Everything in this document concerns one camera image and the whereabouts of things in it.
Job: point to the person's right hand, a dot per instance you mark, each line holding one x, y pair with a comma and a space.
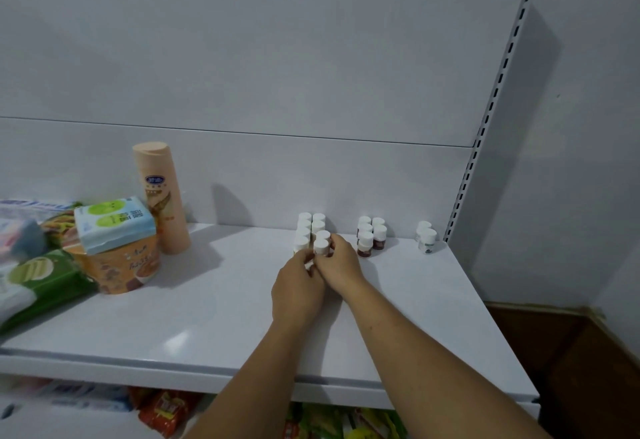
342, 268

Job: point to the person's left hand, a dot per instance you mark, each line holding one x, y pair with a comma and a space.
297, 298

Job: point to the white metal shelf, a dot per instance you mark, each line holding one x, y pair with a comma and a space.
150, 313

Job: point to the person's right forearm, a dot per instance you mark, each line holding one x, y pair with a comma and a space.
435, 378

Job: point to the person's left forearm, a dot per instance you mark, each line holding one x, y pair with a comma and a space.
250, 388

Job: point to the orange tissue box pack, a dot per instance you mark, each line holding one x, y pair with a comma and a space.
120, 268

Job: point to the pile of snack bags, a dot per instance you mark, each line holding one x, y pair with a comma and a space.
170, 411

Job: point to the beige paper cup tube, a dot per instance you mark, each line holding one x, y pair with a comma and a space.
160, 193

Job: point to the blue green wipes pack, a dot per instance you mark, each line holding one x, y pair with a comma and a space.
115, 223

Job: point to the blue tissue packs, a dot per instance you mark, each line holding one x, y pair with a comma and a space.
85, 396

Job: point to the green orange snack packet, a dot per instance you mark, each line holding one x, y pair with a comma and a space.
60, 228

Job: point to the white packs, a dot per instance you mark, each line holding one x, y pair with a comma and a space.
15, 243

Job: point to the pink packs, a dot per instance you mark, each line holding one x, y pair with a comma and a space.
20, 384

